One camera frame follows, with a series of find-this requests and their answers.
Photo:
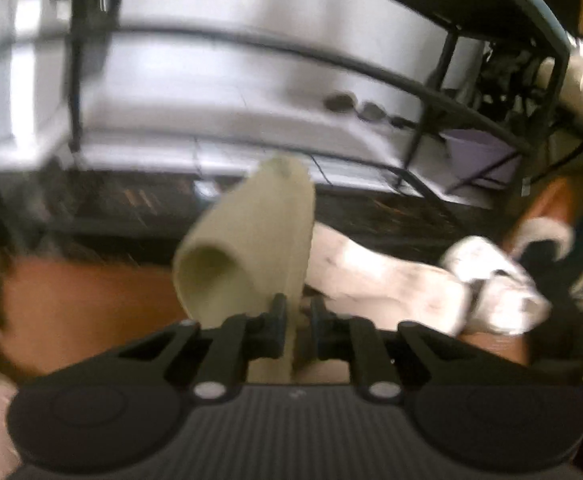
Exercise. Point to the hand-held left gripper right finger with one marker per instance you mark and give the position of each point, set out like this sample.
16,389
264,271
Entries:
319,327

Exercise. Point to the dark green plant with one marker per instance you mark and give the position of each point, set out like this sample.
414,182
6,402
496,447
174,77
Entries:
509,77

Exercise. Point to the white sneaker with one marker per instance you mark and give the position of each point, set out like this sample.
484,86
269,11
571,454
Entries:
511,305
476,255

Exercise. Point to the small grey stone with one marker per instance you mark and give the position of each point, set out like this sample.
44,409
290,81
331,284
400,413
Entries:
400,121

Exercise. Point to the purple plastic bin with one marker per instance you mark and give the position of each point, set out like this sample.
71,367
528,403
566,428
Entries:
481,152

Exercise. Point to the brown fleece-lined shoe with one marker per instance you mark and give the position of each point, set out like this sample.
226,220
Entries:
546,210

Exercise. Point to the white flat slipper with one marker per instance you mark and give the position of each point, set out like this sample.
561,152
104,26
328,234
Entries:
371,270

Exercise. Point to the medium grey stone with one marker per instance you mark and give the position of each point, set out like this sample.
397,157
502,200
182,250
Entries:
371,111

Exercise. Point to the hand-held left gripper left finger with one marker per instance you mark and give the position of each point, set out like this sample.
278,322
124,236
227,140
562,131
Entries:
276,327

